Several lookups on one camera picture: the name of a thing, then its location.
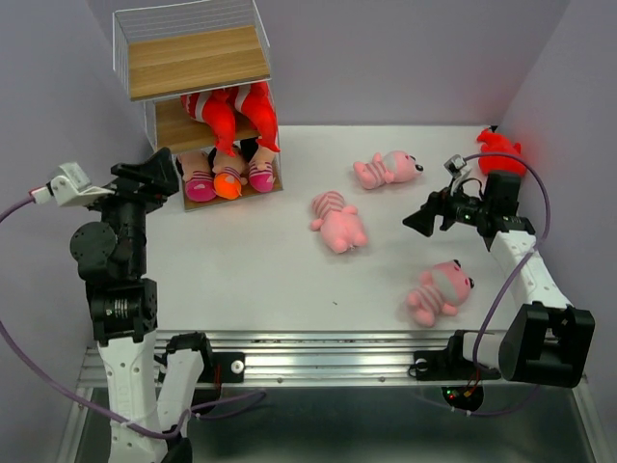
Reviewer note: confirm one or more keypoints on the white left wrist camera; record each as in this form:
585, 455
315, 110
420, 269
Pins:
69, 186

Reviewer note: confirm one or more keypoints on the red whale plush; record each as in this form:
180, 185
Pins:
254, 102

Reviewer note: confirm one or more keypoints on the boy doll magenta striped shirt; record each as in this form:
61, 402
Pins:
260, 165

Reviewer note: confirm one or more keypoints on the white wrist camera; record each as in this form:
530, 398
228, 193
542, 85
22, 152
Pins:
69, 186
459, 170

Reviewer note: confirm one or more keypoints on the boy doll magenta pants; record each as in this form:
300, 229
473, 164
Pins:
197, 176

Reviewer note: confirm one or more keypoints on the red shark plush mouth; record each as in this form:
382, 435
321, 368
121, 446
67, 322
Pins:
213, 109

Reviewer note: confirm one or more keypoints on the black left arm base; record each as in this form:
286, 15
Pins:
221, 368

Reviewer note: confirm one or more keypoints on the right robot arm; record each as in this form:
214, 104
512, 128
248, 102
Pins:
547, 342

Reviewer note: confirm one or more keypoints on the large pink striped pig plush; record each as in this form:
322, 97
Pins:
338, 222

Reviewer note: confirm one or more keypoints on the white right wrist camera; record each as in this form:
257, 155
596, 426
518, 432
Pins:
459, 170

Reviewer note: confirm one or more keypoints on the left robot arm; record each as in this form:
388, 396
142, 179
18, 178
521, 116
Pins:
148, 422

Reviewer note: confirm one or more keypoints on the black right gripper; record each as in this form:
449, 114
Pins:
438, 203

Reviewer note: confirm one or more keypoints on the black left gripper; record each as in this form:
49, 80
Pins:
162, 179

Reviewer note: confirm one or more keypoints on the boy doll orange pants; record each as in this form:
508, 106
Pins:
228, 172

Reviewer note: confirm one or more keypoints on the pink pig plush bottom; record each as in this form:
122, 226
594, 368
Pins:
441, 290

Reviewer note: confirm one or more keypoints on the pink pig plush top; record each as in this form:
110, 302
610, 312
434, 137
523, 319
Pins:
396, 166

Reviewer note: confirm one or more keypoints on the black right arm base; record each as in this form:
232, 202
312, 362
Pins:
463, 390

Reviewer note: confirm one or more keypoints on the white wire wooden shelf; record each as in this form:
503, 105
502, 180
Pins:
162, 52

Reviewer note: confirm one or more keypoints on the red plush corner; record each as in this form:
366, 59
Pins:
490, 141

